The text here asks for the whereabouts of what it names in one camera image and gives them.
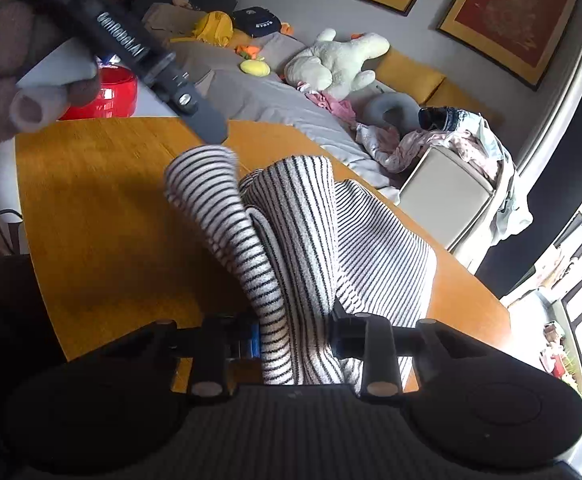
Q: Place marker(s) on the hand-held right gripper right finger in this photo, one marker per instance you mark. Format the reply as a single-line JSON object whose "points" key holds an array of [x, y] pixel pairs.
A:
{"points": [[378, 345]]}

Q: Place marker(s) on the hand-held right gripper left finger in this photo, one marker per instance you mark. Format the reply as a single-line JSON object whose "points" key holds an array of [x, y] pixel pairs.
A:
{"points": [[251, 347]]}

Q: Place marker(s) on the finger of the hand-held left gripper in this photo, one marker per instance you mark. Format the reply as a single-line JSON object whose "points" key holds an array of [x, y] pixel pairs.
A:
{"points": [[208, 120]]}

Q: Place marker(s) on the striped knit sweater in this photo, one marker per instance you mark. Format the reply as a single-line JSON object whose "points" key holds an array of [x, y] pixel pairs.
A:
{"points": [[296, 240]]}

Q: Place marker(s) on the person's left hand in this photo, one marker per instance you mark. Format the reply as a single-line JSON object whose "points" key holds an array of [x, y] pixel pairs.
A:
{"points": [[11, 35]]}

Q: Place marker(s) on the grey sofa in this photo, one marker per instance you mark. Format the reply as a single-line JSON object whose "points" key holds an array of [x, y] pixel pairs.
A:
{"points": [[251, 95]]}

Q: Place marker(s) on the red bowl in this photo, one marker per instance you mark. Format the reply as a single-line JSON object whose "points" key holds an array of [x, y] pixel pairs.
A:
{"points": [[106, 92]]}

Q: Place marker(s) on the yellow plush toy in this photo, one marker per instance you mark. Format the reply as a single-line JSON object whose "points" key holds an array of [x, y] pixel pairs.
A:
{"points": [[255, 67]]}

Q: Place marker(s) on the small pink plush toy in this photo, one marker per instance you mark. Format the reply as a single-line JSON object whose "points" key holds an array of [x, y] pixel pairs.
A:
{"points": [[182, 1]]}

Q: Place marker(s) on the orange plush toy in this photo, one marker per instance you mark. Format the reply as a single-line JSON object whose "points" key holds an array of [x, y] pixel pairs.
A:
{"points": [[248, 50]]}

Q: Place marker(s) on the black cap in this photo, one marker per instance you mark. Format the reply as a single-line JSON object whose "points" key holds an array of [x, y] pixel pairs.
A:
{"points": [[256, 22]]}

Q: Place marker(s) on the pink cloth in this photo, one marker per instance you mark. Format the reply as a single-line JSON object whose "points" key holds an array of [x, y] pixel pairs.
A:
{"points": [[333, 102]]}

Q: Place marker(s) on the white plush duck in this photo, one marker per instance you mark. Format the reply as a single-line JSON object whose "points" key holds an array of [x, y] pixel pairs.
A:
{"points": [[331, 65]]}

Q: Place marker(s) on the beige upholstered chair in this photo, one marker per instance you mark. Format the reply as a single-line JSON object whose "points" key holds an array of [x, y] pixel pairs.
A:
{"points": [[446, 195]]}

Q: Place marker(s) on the grey neck pillow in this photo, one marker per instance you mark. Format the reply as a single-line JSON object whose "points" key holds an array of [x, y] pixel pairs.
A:
{"points": [[396, 107]]}

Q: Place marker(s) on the pale blue shirt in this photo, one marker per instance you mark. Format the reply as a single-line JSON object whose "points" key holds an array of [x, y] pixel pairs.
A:
{"points": [[508, 185]]}

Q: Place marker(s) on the yellow cushion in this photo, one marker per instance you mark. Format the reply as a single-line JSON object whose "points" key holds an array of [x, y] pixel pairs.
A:
{"points": [[411, 75], [463, 102]]}

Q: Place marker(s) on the dark knit garment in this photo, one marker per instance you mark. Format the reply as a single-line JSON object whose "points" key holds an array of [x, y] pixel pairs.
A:
{"points": [[441, 117]]}

